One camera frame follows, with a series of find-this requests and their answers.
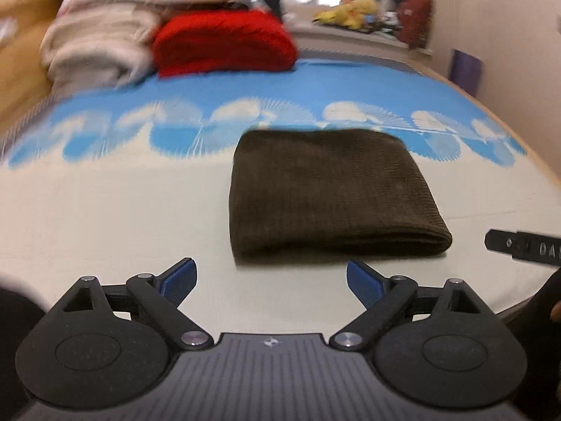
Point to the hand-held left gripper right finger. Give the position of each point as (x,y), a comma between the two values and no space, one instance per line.
(364,281)

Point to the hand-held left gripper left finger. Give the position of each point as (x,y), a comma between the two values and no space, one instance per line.
(179,280)

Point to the blue and white printed bedsheet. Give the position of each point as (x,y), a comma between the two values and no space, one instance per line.
(109,210)

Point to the purple box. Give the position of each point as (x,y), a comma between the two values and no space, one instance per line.
(466,70)

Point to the folded red blanket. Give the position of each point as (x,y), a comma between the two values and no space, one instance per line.
(223,44)

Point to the white windowsill ledge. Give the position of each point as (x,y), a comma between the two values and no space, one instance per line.
(372,41)

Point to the folded beige blanket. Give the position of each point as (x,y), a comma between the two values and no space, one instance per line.
(96,48)

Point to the red bag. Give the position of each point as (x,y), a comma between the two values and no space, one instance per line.
(414,22)

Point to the yellow bear plush toy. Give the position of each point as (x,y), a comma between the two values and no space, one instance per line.
(350,11)

